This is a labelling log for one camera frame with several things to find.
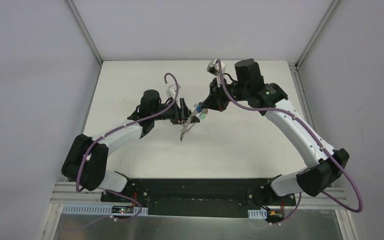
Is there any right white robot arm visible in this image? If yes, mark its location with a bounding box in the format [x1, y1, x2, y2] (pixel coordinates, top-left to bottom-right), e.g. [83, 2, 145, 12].
[202, 58, 350, 205]

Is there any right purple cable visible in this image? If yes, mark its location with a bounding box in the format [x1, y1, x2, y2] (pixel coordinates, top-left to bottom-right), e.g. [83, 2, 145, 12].
[215, 58, 364, 227]

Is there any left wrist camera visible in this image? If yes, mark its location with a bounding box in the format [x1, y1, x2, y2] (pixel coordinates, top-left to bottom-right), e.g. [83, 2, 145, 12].
[165, 84, 178, 99]

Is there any white cable duct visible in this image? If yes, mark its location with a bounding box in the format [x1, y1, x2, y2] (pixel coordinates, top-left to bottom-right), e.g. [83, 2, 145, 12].
[247, 208, 268, 220]
[61, 203, 149, 217]

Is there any right white cable duct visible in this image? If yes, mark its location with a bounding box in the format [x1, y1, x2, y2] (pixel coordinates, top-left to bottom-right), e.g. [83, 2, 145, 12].
[247, 208, 268, 220]

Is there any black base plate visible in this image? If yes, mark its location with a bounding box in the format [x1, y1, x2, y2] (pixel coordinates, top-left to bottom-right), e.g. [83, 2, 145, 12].
[100, 178, 298, 218]

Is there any keyring with black key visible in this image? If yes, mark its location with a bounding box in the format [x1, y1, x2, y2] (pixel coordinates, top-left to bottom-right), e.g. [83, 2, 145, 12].
[178, 105, 208, 143]

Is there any blue tag key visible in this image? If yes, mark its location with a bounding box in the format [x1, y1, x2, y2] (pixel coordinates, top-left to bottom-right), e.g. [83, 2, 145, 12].
[194, 102, 203, 113]

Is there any left white cable duct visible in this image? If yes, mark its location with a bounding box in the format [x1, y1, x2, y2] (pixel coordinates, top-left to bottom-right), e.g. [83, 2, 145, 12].
[61, 203, 149, 217]

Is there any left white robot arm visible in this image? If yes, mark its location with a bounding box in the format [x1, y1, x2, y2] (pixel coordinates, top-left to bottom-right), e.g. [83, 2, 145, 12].
[61, 89, 203, 203]

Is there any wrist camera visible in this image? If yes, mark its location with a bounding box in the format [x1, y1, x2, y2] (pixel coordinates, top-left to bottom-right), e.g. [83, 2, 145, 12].
[206, 59, 226, 77]
[165, 84, 178, 99]

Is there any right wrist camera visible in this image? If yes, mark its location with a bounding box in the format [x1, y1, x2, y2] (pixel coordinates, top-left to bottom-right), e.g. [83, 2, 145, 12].
[206, 59, 226, 77]

